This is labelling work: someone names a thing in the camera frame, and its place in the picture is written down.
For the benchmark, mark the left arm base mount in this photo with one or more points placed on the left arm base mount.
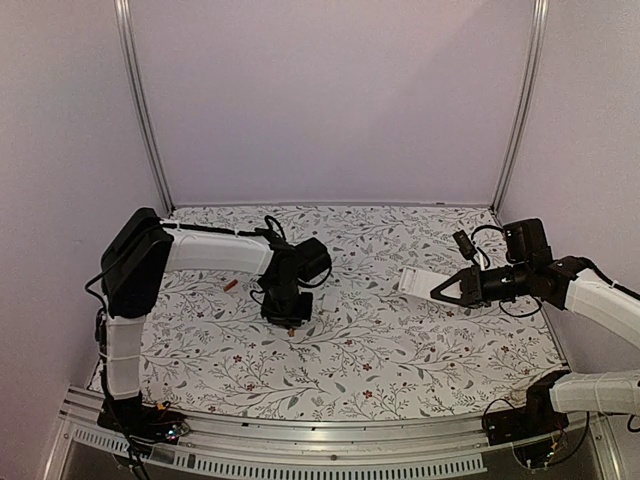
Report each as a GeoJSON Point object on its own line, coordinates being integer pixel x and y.
{"type": "Point", "coordinates": [148, 424]}

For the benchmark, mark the right aluminium frame post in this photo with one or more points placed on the right aluminium frame post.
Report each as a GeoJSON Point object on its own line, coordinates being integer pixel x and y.
{"type": "Point", "coordinates": [526, 95]}

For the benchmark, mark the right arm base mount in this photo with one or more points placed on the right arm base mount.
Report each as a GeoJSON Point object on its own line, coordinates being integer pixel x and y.
{"type": "Point", "coordinates": [534, 419]}

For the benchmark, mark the floral patterned table mat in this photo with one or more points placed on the floral patterned table mat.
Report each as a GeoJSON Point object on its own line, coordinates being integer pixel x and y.
{"type": "Point", "coordinates": [383, 355]}

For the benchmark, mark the white battery cover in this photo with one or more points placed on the white battery cover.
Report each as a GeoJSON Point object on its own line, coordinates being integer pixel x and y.
{"type": "Point", "coordinates": [330, 303]}

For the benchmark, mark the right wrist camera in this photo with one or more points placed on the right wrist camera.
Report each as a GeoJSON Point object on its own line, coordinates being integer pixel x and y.
{"type": "Point", "coordinates": [465, 245]}

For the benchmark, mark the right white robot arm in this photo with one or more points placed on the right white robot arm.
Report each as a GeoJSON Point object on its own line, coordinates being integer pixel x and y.
{"type": "Point", "coordinates": [573, 284]}

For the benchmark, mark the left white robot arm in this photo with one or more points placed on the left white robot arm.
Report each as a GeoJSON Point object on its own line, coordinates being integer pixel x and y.
{"type": "Point", "coordinates": [148, 247]}

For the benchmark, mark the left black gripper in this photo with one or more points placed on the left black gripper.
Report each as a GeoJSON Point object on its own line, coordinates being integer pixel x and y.
{"type": "Point", "coordinates": [304, 313]}

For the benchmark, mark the front aluminium rail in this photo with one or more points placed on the front aluminium rail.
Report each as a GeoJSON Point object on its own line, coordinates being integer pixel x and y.
{"type": "Point", "coordinates": [230, 447]}

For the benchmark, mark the aluminium frame post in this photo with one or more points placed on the aluminium frame post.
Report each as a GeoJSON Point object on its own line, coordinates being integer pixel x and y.
{"type": "Point", "coordinates": [526, 95]}
{"type": "Point", "coordinates": [128, 45]}

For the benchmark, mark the white remote control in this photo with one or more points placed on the white remote control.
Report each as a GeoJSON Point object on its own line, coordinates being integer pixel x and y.
{"type": "Point", "coordinates": [419, 282]}

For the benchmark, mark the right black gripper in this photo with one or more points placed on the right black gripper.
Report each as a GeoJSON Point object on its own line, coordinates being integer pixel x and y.
{"type": "Point", "coordinates": [473, 288]}

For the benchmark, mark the left aluminium frame post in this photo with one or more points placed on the left aluminium frame post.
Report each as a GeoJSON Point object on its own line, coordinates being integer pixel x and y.
{"type": "Point", "coordinates": [128, 45]}

